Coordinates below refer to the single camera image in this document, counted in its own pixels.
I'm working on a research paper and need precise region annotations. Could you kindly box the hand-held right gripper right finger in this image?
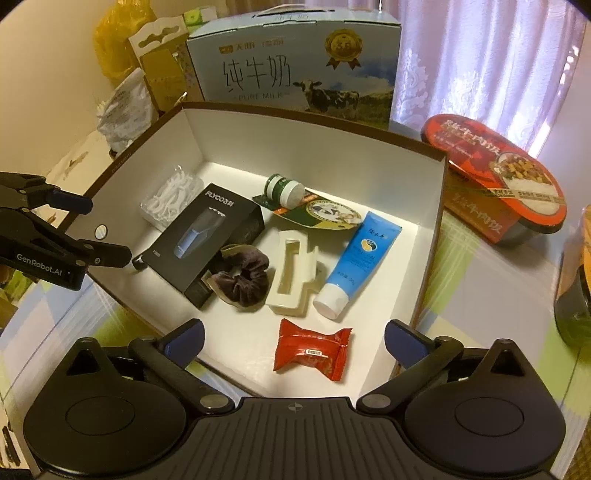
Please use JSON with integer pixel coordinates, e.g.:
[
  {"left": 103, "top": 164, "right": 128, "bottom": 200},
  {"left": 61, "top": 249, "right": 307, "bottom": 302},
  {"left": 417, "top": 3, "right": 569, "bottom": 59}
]
[{"left": 355, "top": 319, "right": 543, "bottom": 414}]

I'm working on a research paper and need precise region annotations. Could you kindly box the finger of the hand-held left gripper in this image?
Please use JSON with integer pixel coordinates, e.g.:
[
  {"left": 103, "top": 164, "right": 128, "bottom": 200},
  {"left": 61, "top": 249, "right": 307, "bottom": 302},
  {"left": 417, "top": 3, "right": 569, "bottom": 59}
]
[
  {"left": 0, "top": 208, "right": 132, "bottom": 268},
  {"left": 0, "top": 172, "right": 93, "bottom": 214}
]

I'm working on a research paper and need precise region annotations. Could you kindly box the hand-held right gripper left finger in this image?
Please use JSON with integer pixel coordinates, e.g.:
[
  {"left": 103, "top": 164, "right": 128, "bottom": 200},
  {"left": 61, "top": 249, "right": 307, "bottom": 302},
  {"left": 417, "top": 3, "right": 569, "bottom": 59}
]
[{"left": 44, "top": 318, "right": 228, "bottom": 414}]

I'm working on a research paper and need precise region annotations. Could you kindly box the clear bag of floss picks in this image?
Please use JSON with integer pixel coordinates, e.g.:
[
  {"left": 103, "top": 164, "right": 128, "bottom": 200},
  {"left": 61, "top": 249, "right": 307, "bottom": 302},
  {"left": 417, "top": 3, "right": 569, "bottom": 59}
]
[{"left": 140, "top": 162, "right": 206, "bottom": 230}]

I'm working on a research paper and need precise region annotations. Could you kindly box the brown velvet scrunchie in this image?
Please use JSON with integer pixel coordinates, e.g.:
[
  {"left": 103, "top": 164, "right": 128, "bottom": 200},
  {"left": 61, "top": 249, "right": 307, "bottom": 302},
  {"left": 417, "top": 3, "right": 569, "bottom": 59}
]
[{"left": 202, "top": 244, "right": 271, "bottom": 312}]

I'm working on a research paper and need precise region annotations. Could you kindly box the red candy packet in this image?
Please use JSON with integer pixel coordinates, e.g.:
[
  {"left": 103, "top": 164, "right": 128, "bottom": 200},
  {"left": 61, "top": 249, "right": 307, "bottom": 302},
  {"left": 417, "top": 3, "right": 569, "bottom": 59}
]
[{"left": 272, "top": 318, "right": 354, "bottom": 381}]

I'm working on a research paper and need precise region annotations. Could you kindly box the black shaver box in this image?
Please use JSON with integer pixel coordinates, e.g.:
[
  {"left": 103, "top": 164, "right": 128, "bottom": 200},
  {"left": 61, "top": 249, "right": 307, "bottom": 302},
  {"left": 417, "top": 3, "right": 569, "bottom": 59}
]
[{"left": 133, "top": 187, "right": 266, "bottom": 309}]

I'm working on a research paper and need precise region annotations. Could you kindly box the blue cream tube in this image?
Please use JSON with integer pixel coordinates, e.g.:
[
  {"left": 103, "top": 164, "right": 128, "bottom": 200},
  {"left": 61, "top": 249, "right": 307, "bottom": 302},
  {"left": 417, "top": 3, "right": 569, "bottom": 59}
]
[{"left": 313, "top": 211, "right": 400, "bottom": 320}]

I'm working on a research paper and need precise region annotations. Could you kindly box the white hair claw clip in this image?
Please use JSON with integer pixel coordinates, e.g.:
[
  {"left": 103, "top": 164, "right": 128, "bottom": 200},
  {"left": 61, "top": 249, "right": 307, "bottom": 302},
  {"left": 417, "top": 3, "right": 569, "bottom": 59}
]
[{"left": 265, "top": 230, "right": 321, "bottom": 318}]

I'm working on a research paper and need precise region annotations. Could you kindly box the green blister card with jar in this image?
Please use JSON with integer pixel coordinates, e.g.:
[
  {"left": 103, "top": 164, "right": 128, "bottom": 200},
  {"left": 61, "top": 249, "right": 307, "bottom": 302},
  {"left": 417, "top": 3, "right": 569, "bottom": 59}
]
[{"left": 252, "top": 173, "right": 363, "bottom": 241}]

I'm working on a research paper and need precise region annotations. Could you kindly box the brown cardboard storage box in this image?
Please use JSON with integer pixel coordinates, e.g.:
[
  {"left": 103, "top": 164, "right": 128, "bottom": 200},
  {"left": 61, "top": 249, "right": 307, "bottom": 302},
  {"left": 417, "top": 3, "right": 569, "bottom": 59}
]
[{"left": 81, "top": 100, "right": 448, "bottom": 398}]

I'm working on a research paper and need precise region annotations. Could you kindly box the white plastic bag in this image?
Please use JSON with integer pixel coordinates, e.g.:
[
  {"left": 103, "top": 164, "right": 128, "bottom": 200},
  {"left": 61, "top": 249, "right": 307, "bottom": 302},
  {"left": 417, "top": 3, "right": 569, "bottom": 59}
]
[{"left": 95, "top": 68, "right": 155, "bottom": 153}]

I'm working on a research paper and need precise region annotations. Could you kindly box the gold cardboard box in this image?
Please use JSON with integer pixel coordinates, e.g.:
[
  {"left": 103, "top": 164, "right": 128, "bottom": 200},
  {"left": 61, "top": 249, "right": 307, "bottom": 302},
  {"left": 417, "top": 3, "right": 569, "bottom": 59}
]
[{"left": 128, "top": 17, "right": 190, "bottom": 112}]

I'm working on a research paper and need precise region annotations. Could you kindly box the yellow plastic bag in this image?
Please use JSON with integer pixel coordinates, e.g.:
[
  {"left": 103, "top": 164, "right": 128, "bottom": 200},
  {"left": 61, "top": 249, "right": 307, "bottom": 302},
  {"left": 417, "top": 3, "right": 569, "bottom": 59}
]
[{"left": 93, "top": 0, "right": 158, "bottom": 88}]

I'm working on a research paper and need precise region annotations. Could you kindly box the dark green container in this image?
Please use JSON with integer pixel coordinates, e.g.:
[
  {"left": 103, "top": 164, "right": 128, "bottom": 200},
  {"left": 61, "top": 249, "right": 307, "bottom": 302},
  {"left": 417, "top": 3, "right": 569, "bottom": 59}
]
[{"left": 554, "top": 231, "right": 591, "bottom": 347}]

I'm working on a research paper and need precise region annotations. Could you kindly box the red instant rice bowl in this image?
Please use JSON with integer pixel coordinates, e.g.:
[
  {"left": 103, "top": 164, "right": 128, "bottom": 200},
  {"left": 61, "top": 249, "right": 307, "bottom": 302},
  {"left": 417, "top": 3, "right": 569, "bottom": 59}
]
[{"left": 420, "top": 113, "right": 568, "bottom": 245}]

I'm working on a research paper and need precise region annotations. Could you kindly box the small green box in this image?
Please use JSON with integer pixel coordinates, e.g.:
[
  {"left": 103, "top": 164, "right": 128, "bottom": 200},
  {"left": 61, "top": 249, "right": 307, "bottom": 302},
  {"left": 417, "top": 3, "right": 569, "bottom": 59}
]
[{"left": 182, "top": 6, "right": 218, "bottom": 35}]

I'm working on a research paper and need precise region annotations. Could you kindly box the blue milk carton box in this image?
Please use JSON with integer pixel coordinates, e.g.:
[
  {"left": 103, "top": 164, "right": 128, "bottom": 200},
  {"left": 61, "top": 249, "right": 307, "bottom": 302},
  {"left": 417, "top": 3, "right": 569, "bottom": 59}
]
[{"left": 185, "top": 4, "right": 402, "bottom": 131}]

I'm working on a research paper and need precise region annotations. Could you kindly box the pale patterned curtain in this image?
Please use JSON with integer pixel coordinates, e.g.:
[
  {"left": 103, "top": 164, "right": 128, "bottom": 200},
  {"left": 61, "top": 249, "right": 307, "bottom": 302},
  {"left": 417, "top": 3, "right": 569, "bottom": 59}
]
[{"left": 388, "top": 0, "right": 591, "bottom": 158}]

